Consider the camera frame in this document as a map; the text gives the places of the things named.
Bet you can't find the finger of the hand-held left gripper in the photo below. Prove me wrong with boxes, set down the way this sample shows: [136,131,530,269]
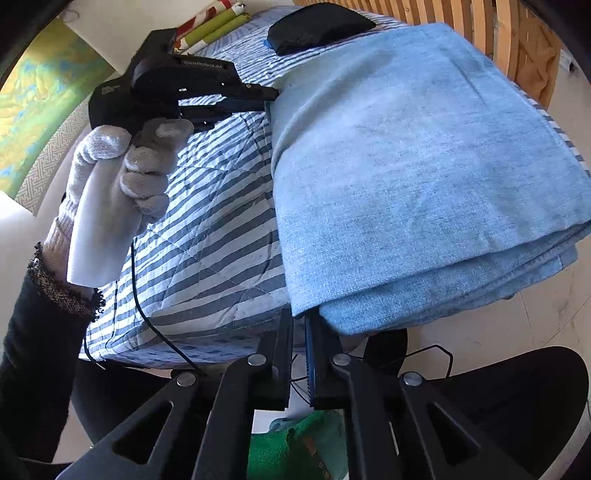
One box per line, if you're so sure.
[178,102,267,131]
[222,83,281,101]

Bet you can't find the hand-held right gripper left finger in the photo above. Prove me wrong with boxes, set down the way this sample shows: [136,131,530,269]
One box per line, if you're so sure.
[55,307,295,480]

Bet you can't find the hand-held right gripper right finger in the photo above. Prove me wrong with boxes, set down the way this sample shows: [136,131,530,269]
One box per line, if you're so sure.
[304,314,536,480]

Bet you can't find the light blue denim jeans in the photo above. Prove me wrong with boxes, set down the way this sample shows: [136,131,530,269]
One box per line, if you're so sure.
[264,23,591,337]

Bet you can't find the person's left forearm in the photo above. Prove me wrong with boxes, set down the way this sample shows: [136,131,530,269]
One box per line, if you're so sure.
[0,242,107,462]

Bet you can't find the person's left hand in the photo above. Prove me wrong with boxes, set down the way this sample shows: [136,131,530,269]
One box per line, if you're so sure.
[44,117,195,283]

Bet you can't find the green towel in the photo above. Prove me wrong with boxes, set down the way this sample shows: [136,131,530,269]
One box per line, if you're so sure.
[247,410,349,480]

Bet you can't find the black folded garment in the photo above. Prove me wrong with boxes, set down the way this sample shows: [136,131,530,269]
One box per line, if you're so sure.
[268,2,377,57]

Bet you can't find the blue white striped bedspread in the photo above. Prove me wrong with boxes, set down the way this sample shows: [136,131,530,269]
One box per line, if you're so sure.
[78,6,591,370]

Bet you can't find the person's left leg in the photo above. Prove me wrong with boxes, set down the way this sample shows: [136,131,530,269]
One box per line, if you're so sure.
[69,355,259,450]

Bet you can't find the wooden slatted headboard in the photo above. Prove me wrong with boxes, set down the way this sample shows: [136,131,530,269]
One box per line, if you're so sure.
[293,0,566,112]

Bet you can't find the green yellow wall map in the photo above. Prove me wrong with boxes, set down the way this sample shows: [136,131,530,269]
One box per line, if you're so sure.
[0,18,116,215]

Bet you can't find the black cable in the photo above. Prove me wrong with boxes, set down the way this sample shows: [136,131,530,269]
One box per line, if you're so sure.
[83,240,199,370]
[288,344,455,409]

